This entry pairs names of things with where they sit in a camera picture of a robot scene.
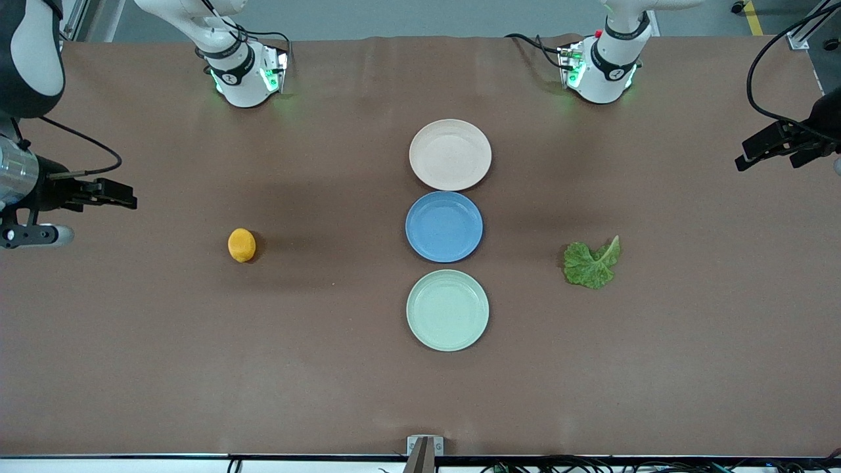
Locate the yellow lemon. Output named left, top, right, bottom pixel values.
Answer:
left=228, top=228, right=257, bottom=263

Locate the green lettuce leaf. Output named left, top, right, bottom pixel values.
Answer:
left=563, top=235, right=622, bottom=290

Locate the dark grey side platform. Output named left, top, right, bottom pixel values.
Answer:
left=807, top=26, right=841, bottom=99

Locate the cream white round plate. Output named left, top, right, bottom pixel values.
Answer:
left=409, top=119, right=492, bottom=191

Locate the blue round plate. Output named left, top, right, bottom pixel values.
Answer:
left=405, top=191, right=484, bottom=263

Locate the pale green round plate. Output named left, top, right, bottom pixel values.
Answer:
left=406, top=269, right=490, bottom=352

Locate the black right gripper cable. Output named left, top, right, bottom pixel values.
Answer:
left=38, top=116, right=124, bottom=178

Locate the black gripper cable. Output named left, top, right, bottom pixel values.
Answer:
left=746, top=0, right=841, bottom=142
left=38, top=116, right=124, bottom=178

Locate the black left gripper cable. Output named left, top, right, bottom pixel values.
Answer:
left=746, top=0, right=841, bottom=142

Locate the aluminium frame profile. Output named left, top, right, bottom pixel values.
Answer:
left=786, top=0, right=841, bottom=51
left=62, top=0, right=94, bottom=42

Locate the black right arm base cable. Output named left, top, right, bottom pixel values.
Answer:
left=223, top=25, right=292, bottom=55

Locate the black arm base cable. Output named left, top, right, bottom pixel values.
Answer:
left=223, top=25, right=292, bottom=55
left=505, top=33, right=574, bottom=70

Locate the black left arm base cable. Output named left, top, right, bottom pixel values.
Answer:
left=505, top=33, right=574, bottom=70

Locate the white table edge rail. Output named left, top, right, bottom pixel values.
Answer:
left=0, top=454, right=841, bottom=473

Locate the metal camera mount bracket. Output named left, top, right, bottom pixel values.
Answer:
left=402, top=435, right=445, bottom=473

